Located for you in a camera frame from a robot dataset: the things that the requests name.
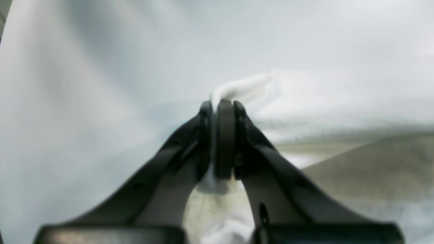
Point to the white T-shirt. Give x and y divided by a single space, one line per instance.
90 89

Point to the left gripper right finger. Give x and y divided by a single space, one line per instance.
288 208

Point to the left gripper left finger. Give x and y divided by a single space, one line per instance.
149 207

